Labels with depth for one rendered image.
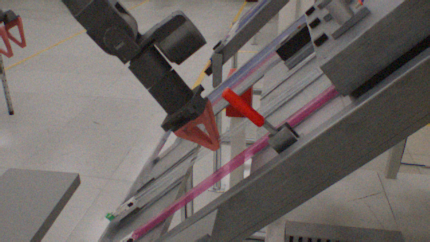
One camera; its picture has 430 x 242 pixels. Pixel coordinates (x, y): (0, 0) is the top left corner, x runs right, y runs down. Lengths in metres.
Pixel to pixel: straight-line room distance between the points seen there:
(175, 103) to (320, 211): 0.57
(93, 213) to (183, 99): 1.53
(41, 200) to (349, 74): 0.94
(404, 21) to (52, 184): 1.05
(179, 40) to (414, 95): 0.35
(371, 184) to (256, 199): 0.78
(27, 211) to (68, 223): 0.93
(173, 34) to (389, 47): 0.32
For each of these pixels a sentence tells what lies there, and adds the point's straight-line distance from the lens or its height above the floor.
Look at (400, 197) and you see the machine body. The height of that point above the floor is 0.62.
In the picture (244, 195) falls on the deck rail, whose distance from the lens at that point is 0.49.
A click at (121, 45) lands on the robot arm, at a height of 1.11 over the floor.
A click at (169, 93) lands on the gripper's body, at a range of 0.64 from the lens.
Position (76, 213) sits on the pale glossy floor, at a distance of 2.15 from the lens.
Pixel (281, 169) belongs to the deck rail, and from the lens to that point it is 0.47.
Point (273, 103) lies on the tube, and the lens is 0.65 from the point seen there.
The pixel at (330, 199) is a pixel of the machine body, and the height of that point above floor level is 0.62.
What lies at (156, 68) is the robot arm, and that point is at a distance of 0.64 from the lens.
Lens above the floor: 1.26
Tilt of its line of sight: 25 degrees down
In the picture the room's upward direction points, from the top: straight up
